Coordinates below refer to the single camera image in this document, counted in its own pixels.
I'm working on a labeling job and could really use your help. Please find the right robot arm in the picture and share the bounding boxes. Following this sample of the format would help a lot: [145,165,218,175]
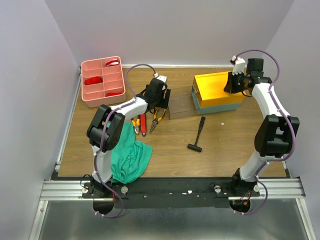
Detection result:
[223,56,300,196]

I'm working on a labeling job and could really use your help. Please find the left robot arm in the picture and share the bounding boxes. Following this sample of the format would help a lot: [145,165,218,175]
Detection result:
[86,75,171,198]

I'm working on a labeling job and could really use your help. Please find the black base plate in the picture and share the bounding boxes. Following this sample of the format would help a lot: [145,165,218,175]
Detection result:
[81,177,260,209]

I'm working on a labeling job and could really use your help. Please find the yellow needle nose pliers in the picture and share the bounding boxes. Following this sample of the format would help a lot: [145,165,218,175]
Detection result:
[149,107,167,134]

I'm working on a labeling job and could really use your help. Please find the transparent drawer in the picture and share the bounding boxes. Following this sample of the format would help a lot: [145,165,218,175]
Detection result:
[168,86,198,120]

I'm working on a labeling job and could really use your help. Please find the red cloth in tray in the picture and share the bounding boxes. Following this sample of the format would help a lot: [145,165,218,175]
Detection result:
[84,76,103,86]

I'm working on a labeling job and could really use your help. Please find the red item front compartment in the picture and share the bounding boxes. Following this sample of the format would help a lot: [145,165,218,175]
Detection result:
[105,92,122,97]

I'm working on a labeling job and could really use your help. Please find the pink compartment tray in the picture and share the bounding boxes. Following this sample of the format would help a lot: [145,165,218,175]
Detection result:
[81,56,126,108]

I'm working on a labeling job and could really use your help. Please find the orange grey drawer box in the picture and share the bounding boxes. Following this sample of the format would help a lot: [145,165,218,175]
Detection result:
[191,71,245,115]

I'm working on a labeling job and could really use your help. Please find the green cloth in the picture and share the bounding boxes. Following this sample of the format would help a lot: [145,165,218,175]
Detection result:
[111,122,153,184]

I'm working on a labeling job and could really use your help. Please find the red utility knife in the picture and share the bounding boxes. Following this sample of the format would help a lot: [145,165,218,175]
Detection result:
[140,113,147,137]

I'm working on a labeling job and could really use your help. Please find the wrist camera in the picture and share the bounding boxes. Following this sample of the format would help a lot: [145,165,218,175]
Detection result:
[152,72,168,91]
[230,55,246,76]

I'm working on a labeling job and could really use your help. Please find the black T-handle wrench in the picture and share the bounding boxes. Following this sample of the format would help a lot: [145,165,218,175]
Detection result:
[187,116,206,153]

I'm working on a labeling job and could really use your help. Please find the red white tape roll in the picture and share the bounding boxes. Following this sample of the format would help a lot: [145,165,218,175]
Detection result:
[104,59,120,67]

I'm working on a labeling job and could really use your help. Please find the aluminium mounting rail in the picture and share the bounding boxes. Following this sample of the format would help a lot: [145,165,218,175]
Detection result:
[39,177,306,201]

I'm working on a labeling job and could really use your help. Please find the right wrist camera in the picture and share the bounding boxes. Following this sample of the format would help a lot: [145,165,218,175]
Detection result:
[230,55,246,76]

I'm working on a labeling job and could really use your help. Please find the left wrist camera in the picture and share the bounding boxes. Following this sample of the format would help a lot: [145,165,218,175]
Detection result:
[152,72,168,91]

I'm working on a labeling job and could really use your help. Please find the black yellow combination pliers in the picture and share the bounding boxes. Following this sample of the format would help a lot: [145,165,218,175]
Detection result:
[131,117,141,135]

